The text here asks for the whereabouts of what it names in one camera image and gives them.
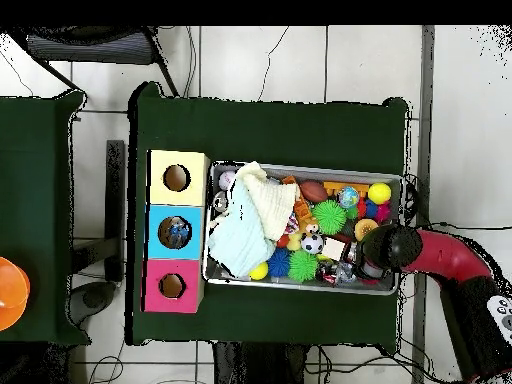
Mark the cream waffle cloth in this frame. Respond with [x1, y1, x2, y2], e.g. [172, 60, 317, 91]
[235, 160, 299, 242]

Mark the mint waffle cloth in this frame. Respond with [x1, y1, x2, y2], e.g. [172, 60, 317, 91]
[206, 179, 277, 279]

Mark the clear blue-print plastic packet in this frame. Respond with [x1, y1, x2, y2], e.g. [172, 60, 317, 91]
[335, 261, 358, 286]

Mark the shallow silver mesh bin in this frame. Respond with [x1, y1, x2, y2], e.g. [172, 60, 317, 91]
[202, 160, 406, 296]

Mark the wooden box with three holes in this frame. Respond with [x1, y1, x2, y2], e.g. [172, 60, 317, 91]
[141, 148, 212, 314]

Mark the brown toy football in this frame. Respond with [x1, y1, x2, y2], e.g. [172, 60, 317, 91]
[299, 180, 330, 204]

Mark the toy soccer ball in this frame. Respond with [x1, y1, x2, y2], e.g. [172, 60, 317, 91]
[300, 232, 326, 255]

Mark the green spiky rubber ball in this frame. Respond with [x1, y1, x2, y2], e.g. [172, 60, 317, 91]
[286, 249, 319, 283]
[312, 199, 348, 236]

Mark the dark green table cloth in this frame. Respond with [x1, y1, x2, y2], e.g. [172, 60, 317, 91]
[126, 81, 410, 346]

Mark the plain wooden cube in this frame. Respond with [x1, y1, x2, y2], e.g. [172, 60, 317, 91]
[321, 237, 347, 261]

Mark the globe print ball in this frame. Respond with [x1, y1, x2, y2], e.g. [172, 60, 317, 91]
[336, 186, 361, 209]

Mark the tan toy burger bun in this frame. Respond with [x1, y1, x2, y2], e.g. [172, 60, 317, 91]
[354, 218, 379, 242]

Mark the plain yellow ball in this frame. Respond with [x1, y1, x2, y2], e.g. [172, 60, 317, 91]
[367, 182, 392, 206]

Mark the black upright panel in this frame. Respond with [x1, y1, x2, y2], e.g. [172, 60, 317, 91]
[104, 139, 126, 282]

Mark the dark green side-table cloth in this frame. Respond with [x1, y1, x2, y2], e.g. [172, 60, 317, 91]
[0, 90, 91, 345]

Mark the black chair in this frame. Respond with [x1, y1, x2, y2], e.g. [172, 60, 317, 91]
[7, 25, 180, 98]

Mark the orange plastic bowl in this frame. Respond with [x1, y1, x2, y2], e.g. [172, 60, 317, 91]
[0, 256, 32, 332]

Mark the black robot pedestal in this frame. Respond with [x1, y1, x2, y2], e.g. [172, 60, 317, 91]
[211, 341, 321, 384]

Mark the black floor cable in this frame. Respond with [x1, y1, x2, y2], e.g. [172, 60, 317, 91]
[415, 221, 512, 235]

